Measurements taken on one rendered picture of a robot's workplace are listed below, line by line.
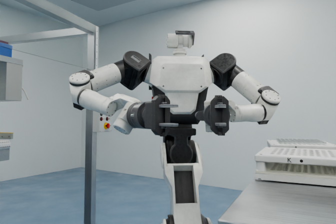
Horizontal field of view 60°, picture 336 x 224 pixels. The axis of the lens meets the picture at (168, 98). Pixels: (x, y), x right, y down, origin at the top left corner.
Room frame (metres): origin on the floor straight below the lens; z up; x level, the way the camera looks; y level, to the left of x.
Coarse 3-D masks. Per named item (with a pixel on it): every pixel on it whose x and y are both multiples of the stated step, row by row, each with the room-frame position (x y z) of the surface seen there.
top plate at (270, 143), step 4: (268, 140) 1.32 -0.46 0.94; (272, 140) 1.32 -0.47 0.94; (268, 144) 1.24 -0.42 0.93; (272, 144) 1.14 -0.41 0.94; (276, 144) 1.14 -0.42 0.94; (280, 144) 1.14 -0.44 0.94; (284, 144) 1.14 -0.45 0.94; (288, 144) 1.14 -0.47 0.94; (292, 144) 1.14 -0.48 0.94; (296, 144) 1.14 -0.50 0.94; (300, 144) 1.14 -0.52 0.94; (304, 144) 1.14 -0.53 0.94; (308, 144) 1.14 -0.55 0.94; (312, 144) 1.14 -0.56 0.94; (328, 144) 1.14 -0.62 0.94; (332, 144) 1.14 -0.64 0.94; (312, 148) 1.10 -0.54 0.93; (316, 148) 1.10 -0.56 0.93; (320, 148) 1.09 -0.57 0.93; (324, 148) 1.09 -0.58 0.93; (328, 148) 1.09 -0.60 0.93; (332, 148) 1.08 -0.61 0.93
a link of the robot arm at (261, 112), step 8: (248, 104) 1.15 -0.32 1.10; (256, 104) 1.15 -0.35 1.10; (264, 104) 1.15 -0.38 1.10; (248, 112) 1.12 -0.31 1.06; (256, 112) 1.13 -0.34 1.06; (264, 112) 1.14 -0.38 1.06; (272, 112) 1.16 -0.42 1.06; (240, 120) 1.13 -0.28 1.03; (248, 120) 1.14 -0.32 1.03; (256, 120) 1.15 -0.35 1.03; (264, 120) 1.20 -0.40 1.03
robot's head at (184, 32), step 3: (177, 30) 1.31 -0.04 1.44; (180, 30) 1.31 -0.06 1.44; (183, 30) 1.31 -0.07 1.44; (186, 30) 1.31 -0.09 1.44; (189, 30) 1.32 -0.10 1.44; (177, 33) 1.28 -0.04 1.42; (180, 33) 1.28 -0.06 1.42; (183, 33) 1.29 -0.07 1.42; (186, 33) 1.29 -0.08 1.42; (189, 33) 1.29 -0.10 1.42; (192, 33) 1.29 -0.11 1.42; (192, 36) 1.30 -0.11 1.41; (192, 39) 1.30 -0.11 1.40; (192, 42) 1.31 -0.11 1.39
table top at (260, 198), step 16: (256, 192) 0.71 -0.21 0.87; (272, 192) 0.71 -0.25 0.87; (288, 192) 0.71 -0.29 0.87; (304, 192) 0.71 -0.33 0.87; (320, 192) 0.71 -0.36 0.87; (240, 208) 0.59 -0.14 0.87; (256, 208) 0.59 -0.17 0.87; (272, 208) 0.59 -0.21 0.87; (288, 208) 0.59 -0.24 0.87; (304, 208) 0.59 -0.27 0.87; (320, 208) 0.59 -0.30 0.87
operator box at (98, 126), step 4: (96, 112) 2.13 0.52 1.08; (96, 116) 2.13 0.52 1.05; (100, 116) 2.14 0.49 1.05; (104, 116) 2.19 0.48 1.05; (108, 116) 2.24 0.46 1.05; (92, 120) 2.15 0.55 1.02; (96, 120) 2.13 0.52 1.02; (104, 120) 2.19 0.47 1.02; (108, 120) 2.25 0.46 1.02; (92, 124) 2.15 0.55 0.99; (96, 124) 2.13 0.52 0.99; (100, 124) 2.14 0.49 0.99; (92, 128) 2.15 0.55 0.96; (96, 128) 2.13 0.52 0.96; (100, 128) 2.14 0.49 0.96; (108, 128) 2.25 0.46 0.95
